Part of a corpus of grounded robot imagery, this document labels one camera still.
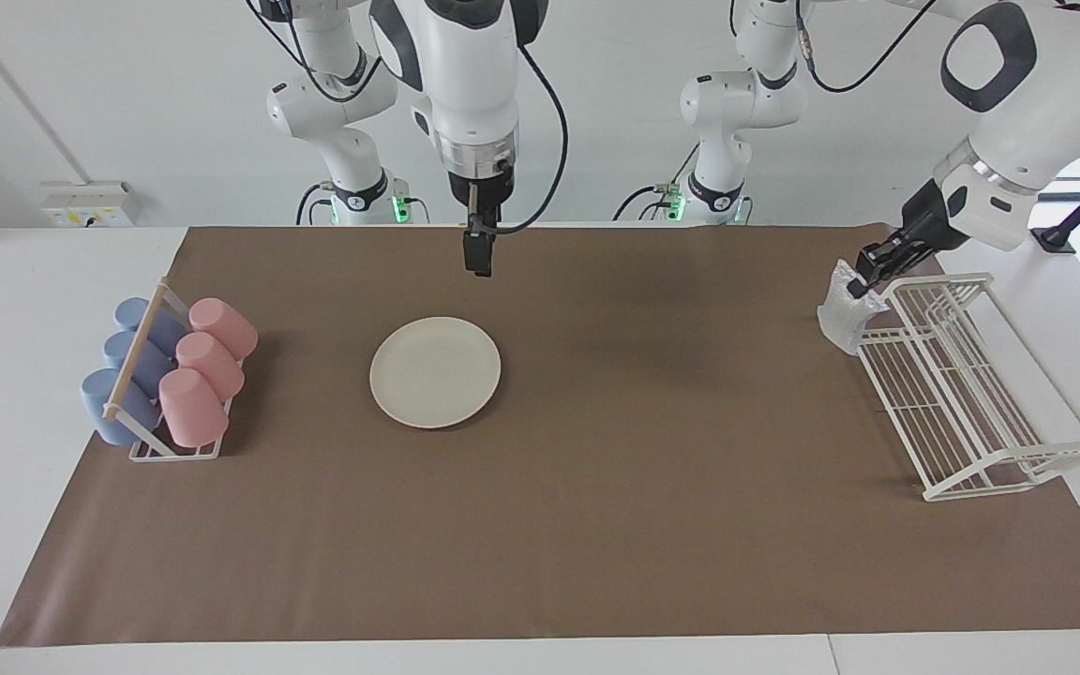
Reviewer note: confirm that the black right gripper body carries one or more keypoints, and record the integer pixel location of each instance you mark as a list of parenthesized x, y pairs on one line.
[(482, 197)]

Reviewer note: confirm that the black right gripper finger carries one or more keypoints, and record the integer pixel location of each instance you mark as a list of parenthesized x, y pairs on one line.
[(479, 255)]

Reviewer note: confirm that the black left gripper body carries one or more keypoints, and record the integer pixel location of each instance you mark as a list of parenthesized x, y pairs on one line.
[(924, 225)]

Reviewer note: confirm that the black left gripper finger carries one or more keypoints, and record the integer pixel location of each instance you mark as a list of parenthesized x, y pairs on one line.
[(906, 264), (877, 267)]

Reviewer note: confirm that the clear plastic bag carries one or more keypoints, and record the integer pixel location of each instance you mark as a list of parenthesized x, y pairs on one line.
[(840, 319)]

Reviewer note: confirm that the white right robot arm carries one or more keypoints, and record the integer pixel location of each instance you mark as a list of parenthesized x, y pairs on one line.
[(465, 75)]

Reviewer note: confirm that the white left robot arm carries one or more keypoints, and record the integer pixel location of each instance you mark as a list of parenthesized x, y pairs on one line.
[(1027, 112)]

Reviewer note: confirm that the cream round plate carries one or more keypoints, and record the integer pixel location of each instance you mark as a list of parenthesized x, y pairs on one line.
[(435, 373)]

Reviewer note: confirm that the pink plastic cup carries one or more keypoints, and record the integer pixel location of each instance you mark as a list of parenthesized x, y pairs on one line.
[(191, 408), (226, 326), (212, 366)]

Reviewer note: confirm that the brown table mat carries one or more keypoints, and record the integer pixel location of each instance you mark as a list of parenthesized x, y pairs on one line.
[(596, 525)]

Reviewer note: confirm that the blue plastic cup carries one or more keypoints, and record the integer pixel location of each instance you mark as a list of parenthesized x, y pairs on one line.
[(99, 403), (120, 349), (160, 326)]

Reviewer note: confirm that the cup holder rack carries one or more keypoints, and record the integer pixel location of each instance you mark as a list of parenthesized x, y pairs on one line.
[(137, 352)]

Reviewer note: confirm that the white wall power outlet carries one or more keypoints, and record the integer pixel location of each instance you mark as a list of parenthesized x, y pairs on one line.
[(90, 204)]

